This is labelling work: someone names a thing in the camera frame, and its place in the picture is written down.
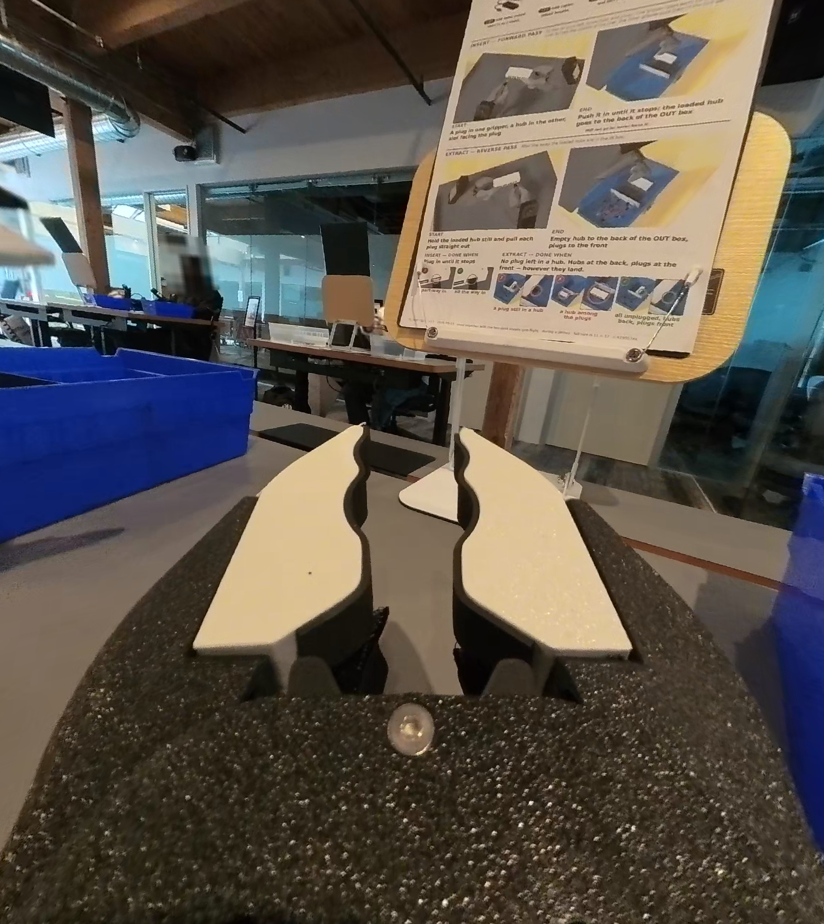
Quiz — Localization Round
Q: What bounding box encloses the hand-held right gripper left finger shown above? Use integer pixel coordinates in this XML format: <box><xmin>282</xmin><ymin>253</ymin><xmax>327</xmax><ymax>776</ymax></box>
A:
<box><xmin>194</xmin><ymin>423</ymin><xmax>384</xmax><ymax>695</ymax></box>

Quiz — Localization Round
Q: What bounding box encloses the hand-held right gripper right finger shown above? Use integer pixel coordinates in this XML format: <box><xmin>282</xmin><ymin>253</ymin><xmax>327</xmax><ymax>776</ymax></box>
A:
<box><xmin>452</xmin><ymin>427</ymin><xmax>634</xmax><ymax>695</ymax></box>

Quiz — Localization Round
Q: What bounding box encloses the black hanging panel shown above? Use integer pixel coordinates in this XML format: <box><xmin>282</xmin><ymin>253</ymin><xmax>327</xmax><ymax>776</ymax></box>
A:
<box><xmin>0</xmin><ymin>61</ymin><xmax>55</xmax><ymax>138</ymax></box>

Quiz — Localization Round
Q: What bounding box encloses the black office chair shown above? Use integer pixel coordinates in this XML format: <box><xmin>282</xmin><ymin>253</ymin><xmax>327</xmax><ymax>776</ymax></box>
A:
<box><xmin>372</xmin><ymin>375</ymin><xmax>449</xmax><ymax>434</ymax></box>

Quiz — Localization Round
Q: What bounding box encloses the wooden office desk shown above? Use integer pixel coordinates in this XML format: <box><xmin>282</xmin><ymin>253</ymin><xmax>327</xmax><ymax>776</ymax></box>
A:
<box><xmin>246</xmin><ymin>335</ymin><xmax>486</xmax><ymax>434</ymax></box>

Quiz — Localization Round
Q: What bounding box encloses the small wooden document stand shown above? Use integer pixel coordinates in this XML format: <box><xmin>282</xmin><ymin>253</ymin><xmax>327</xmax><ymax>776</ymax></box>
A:
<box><xmin>321</xmin><ymin>276</ymin><xmax>377</xmax><ymax>340</ymax></box>

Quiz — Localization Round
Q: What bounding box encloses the instruction sheet on stand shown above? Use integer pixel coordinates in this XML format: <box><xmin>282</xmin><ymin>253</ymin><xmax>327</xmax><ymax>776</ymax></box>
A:
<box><xmin>384</xmin><ymin>108</ymin><xmax>794</xmax><ymax>522</ymax></box>

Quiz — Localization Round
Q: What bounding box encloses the wooden post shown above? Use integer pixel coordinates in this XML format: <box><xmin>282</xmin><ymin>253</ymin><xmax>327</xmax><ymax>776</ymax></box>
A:
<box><xmin>484</xmin><ymin>361</ymin><xmax>528</xmax><ymax>452</ymax></box>
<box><xmin>62</xmin><ymin>97</ymin><xmax>111</xmax><ymax>290</ymax></box>

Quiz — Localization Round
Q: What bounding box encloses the silver air duct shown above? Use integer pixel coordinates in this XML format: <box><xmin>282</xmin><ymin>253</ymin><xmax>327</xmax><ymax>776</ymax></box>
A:
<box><xmin>0</xmin><ymin>0</ymin><xmax>142</xmax><ymax>156</ymax></box>

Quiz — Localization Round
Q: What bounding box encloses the black wall speaker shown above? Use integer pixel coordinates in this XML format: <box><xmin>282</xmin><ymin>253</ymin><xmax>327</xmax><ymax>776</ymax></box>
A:
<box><xmin>174</xmin><ymin>128</ymin><xmax>219</xmax><ymax>163</ymax></box>

